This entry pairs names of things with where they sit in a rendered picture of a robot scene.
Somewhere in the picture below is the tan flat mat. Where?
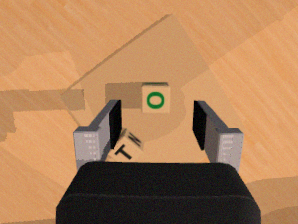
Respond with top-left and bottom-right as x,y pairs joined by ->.
60,13 -> 247,163

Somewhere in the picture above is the tan letter block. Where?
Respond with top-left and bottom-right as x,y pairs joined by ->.
108,128 -> 144,162
141,82 -> 170,114

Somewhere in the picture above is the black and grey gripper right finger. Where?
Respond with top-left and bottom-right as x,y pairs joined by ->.
192,100 -> 244,174

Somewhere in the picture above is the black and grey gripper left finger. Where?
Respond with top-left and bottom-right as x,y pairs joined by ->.
73,100 -> 122,172

